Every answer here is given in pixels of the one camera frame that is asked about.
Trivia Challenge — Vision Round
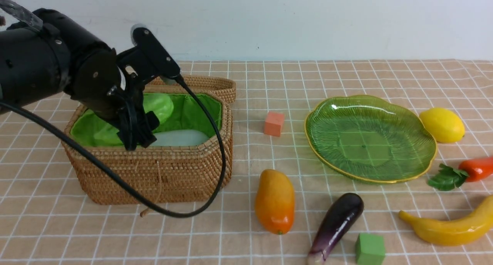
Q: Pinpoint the purple eggplant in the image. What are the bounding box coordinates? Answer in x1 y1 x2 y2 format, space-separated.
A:
306 193 364 265

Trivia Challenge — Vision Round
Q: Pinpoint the yellow lemon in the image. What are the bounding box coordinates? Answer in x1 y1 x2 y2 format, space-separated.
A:
419 107 465 143

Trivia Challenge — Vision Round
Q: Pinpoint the black cable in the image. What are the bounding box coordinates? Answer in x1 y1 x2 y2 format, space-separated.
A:
0 75 227 218

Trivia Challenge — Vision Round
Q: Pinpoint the woven wicker basket lid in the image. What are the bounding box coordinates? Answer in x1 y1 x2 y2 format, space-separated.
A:
144 74 236 104

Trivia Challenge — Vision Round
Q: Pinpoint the yellow banana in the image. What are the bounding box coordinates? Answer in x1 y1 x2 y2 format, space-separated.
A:
398 195 493 247

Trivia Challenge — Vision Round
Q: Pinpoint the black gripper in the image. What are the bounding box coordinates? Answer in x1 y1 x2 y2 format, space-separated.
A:
108 49 160 151

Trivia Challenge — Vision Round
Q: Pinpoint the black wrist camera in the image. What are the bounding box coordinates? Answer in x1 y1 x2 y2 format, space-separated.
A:
131 24 180 85

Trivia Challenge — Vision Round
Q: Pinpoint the white radish with leaves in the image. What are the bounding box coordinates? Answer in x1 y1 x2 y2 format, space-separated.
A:
150 129 209 147

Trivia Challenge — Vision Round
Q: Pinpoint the orange yellow mango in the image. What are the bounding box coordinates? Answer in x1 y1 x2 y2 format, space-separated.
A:
254 169 295 235

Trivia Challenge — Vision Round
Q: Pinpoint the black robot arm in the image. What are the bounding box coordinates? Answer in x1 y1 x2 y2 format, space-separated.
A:
0 0 159 151

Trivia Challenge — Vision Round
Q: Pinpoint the orange foam cube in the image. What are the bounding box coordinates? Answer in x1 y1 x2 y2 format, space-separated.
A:
263 111 285 137

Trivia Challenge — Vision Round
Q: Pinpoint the orange carrot with leaves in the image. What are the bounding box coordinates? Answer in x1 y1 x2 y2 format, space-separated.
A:
427 156 493 191

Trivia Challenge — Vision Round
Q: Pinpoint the green cucumber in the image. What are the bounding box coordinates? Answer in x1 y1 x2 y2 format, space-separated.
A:
89 93 174 147

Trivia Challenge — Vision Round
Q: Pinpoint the green foam cube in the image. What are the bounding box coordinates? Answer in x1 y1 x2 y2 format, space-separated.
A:
355 233 387 265

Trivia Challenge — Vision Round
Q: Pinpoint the green leaf glass plate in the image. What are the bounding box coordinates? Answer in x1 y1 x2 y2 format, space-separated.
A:
304 95 438 184

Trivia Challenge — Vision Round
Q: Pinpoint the beige checkered tablecloth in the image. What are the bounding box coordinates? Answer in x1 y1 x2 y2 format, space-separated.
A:
0 60 492 265

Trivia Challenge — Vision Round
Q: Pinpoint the woven wicker basket green lining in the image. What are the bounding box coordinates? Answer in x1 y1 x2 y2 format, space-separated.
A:
62 84 233 205

